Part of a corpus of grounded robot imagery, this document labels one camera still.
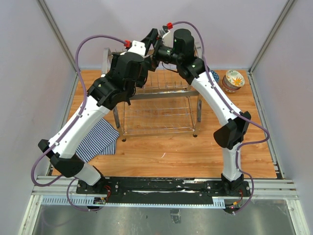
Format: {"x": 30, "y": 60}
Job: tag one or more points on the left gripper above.
{"x": 140, "y": 81}

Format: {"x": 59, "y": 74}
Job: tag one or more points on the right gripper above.
{"x": 150, "y": 39}

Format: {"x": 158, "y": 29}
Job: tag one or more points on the steel two-tier dish rack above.
{"x": 166, "y": 104}

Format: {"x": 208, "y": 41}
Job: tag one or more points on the red diamond pattern bowl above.
{"x": 215, "y": 76}

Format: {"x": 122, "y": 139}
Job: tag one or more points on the grey leaf pattern bowl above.
{"x": 226, "y": 81}

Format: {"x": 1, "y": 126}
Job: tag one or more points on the black diamond pattern bowl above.
{"x": 230, "y": 89}

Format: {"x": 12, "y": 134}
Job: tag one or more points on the pink floral bowl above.
{"x": 228, "y": 86}

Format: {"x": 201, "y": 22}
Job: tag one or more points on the orange green leaf bowl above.
{"x": 234, "y": 78}

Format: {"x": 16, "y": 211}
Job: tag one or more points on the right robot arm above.
{"x": 234, "y": 123}

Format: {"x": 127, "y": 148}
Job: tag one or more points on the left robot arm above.
{"x": 102, "y": 97}

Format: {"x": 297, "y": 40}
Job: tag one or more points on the blue white striped cloth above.
{"x": 100, "y": 140}

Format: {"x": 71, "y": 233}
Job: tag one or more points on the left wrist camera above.
{"x": 135, "y": 47}

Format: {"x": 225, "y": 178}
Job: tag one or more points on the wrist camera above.
{"x": 135, "y": 47}
{"x": 165, "y": 32}

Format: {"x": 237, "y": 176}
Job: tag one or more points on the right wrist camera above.
{"x": 165, "y": 32}

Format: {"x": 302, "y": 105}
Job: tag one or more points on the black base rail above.
{"x": 163, "y": 191}

